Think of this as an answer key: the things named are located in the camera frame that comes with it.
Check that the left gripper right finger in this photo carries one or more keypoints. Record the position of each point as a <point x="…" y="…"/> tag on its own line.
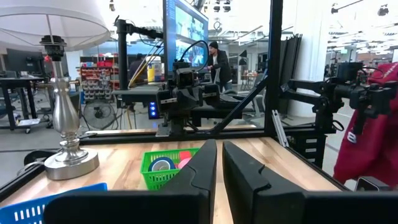
<point x="245" y="180"/>

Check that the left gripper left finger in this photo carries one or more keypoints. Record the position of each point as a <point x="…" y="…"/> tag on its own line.
<point x="202" y="174"/>

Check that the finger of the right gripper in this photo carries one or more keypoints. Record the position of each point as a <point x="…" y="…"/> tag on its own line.
<point x="183" y="99"/>
<point x="194" y="99"/>

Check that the pink tape roll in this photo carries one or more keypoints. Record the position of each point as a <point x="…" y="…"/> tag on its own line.
<point x="183" y="163"/>

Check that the blue tape roll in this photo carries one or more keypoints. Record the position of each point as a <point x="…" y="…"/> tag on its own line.
<point x="160" y="159"/>

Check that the person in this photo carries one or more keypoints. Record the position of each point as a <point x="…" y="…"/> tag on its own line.
<point x="136" y="68"/>
<point x="220" y="67"/>
<point x="373" y="149"/>

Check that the black computer tower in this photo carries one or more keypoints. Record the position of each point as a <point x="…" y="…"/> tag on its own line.
<point x="153" y="110"/>

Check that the green plastic basket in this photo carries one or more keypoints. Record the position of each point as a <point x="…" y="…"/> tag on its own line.
<point x="161" y="151"/>

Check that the grey cart top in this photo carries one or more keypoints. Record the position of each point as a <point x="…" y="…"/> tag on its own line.
<point x="136" y="95"/>

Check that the grey office chair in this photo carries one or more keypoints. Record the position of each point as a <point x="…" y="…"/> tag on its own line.
<point x="256" y="107"/>

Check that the silver aluminium bar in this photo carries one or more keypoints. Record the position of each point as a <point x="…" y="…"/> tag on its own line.
<point x="279" y="127"/>

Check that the computer monitor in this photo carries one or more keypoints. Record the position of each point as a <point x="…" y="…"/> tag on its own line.
<point x="186" y="31"/>

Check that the black drawer unit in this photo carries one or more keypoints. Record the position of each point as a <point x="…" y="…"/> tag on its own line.
<point x="308" y="146"/>

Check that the round floor fan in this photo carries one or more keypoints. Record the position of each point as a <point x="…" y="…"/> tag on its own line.
<point x="99" y="114"/>

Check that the parts bin shelf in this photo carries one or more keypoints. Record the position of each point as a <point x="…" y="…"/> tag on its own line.
<point x="98" y="82"/>

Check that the silver lamp with white shade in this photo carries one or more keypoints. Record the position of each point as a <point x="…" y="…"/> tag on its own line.
<point x="65" y="115"/>

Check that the blue plastic basket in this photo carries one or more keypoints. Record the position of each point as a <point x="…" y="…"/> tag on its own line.
<point x="77" y="189"/>

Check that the dark desk monitor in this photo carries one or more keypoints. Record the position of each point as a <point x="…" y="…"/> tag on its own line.
<point x="25" y="62"/>

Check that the black desk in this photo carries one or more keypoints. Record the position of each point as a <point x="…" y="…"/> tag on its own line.
<point x="18" y="82"/>

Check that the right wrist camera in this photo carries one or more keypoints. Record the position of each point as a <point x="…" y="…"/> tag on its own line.
<point x="185" y="76"/>

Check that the black aluminium frame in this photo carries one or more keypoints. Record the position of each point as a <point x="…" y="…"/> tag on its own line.
<point x="273" y="62"/>

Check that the black camera on mount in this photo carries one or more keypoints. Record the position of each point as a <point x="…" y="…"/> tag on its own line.
<point x="342" y="90"/>

